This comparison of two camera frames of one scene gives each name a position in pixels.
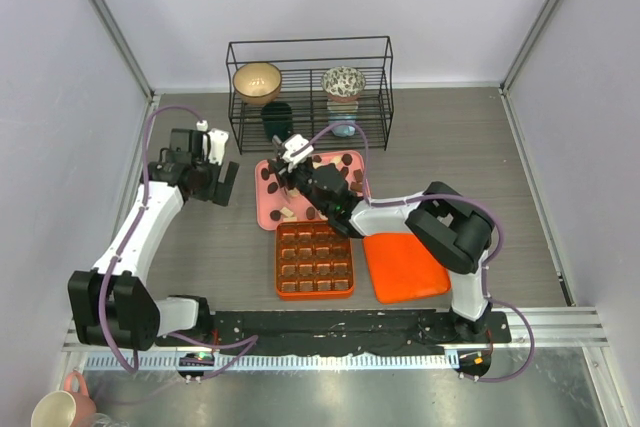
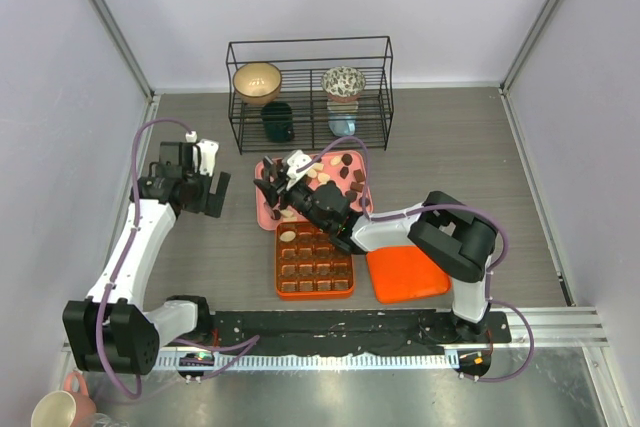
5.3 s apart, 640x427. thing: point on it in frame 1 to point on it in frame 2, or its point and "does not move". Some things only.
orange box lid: (403, 269) does not move
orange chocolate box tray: (312, 260) does not move
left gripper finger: (224, 189) to (216, 200)
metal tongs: (282, 172) to (271, 171)
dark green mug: (277, 119) does not move
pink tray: (275, 203) does not move
